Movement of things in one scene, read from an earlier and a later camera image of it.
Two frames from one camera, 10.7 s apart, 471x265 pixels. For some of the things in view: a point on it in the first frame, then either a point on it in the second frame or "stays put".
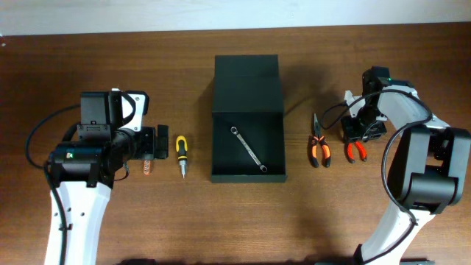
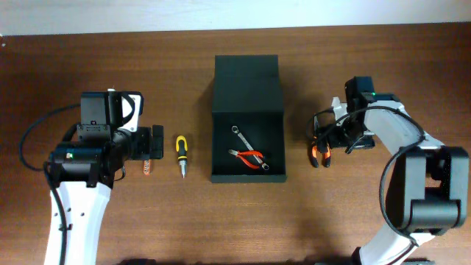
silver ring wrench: x=234 y=130 stays put
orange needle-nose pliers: x=317 y=138 stays put
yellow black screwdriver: x=182 y=148 stays put
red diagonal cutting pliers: x=361 y=151 -> x=241 y=152
